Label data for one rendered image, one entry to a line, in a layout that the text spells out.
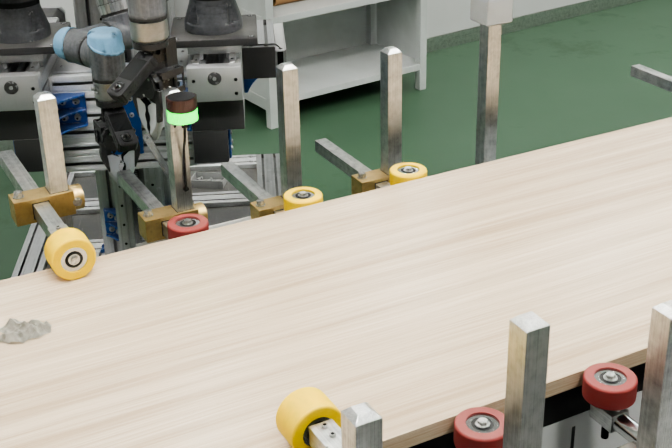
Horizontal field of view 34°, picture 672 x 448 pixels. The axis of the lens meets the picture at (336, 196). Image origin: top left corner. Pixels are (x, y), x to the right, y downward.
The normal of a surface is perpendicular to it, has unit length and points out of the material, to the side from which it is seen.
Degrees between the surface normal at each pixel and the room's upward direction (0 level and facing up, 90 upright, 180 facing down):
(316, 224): 0
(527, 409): 90
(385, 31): 90
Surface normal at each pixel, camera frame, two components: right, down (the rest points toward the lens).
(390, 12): -0.82, 0.26
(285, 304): -0.02, -0.91
